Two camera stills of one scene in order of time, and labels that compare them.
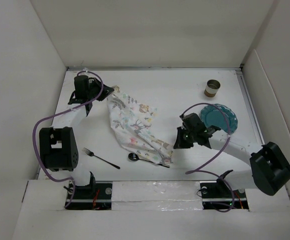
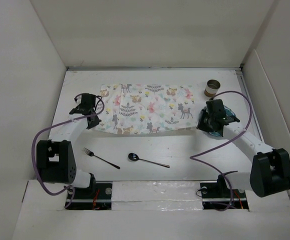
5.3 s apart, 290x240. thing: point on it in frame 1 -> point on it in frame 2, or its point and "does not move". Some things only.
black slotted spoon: [134, 156] does not move
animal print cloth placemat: [135, 126] -> [137, 108]
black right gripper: [179, 143] -> [200, 124]
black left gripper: [106, 91] -> [94, 123]
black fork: [86, 151] does not move
